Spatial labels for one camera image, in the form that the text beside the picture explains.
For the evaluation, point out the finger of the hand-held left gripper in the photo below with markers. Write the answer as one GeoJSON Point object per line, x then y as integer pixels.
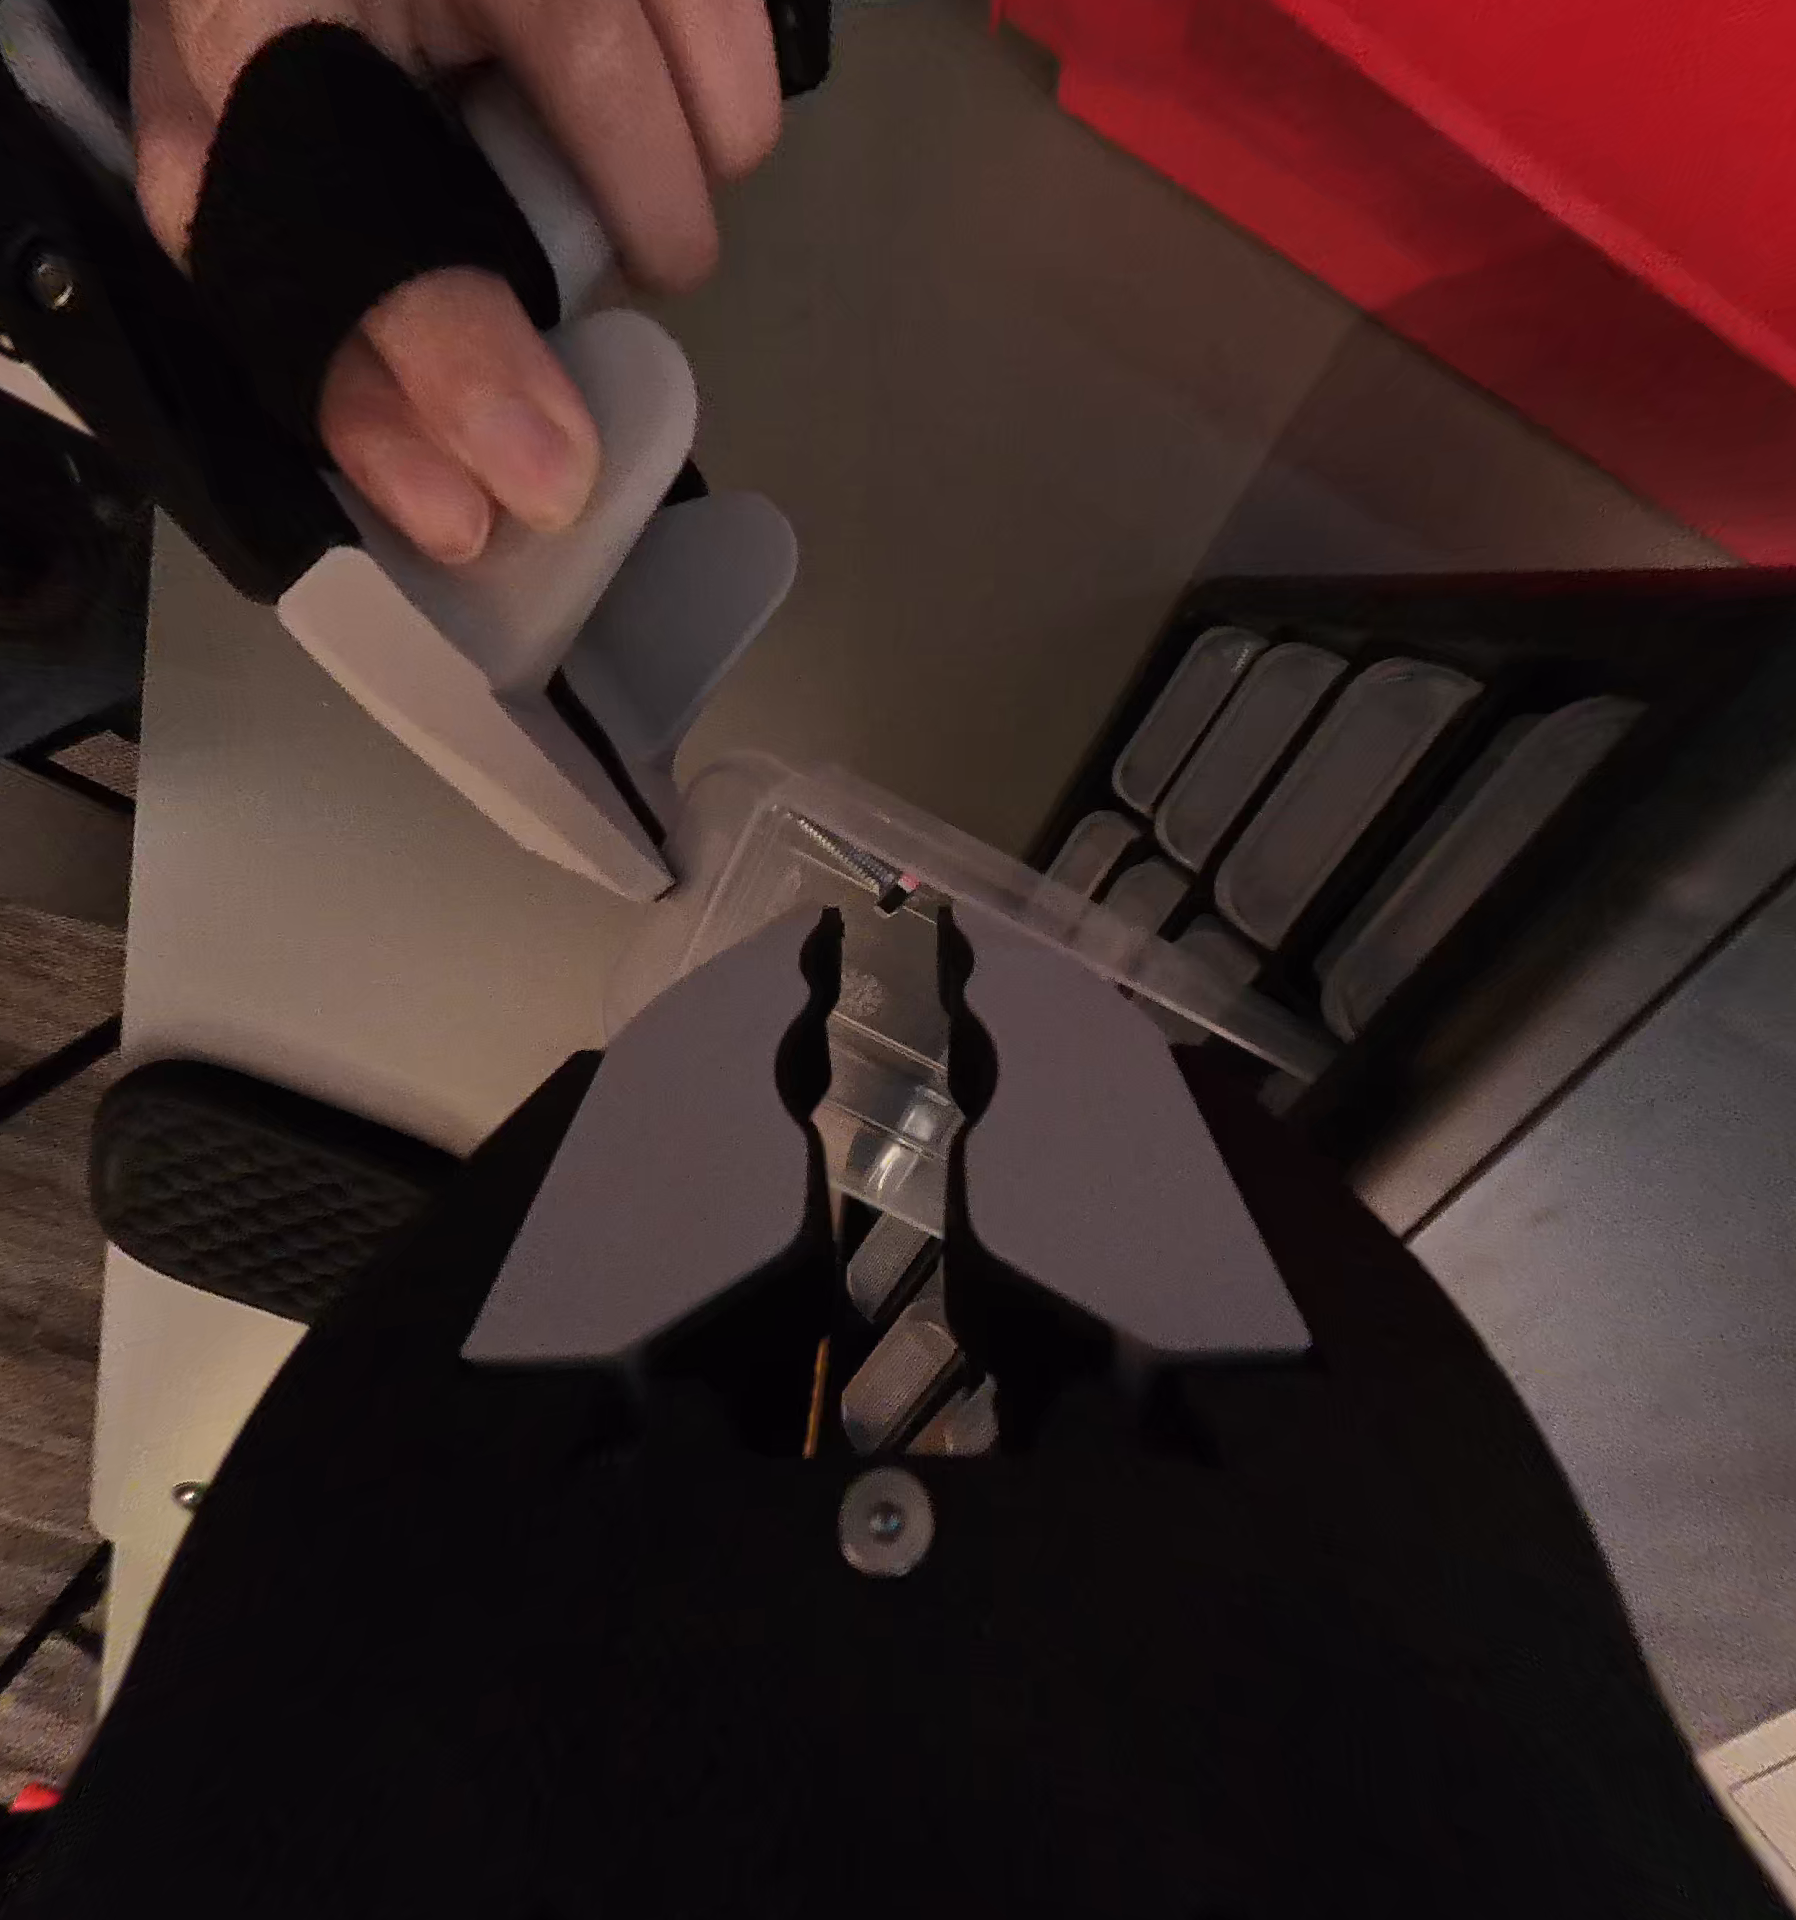
{"type": "Point", "coordinates": [452, 673]}
{"type": "Point", "coordinates": [701, 618]}

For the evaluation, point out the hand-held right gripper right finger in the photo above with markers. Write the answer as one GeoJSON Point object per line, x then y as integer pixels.
{"type": "Point", "coordinates": [1124, 1198]}

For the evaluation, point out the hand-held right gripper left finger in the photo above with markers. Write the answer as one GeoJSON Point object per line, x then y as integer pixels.
{"type": "Point", "coordinates": [658, 1198]}

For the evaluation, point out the clear plastic drawer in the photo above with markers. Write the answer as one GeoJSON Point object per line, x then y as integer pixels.
{"type": "Point", "coordinates": [896, 1130]}

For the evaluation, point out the black drawer cabinet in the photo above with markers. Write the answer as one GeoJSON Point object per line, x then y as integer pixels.
{"type": "Point", "coordinates": [1711, 806]}

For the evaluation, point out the person's left hand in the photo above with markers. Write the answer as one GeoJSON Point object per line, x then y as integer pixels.
{"type": "Point", "coordinates": [468, 423]}

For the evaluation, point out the black ribbed pad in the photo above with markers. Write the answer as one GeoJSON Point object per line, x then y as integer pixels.
{"type": "Point", "coordinates": [271, 1198]}

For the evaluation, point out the red plastic bin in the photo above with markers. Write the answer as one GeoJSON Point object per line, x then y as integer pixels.
{"type": "Point", "coordinates": [1558, 180]}

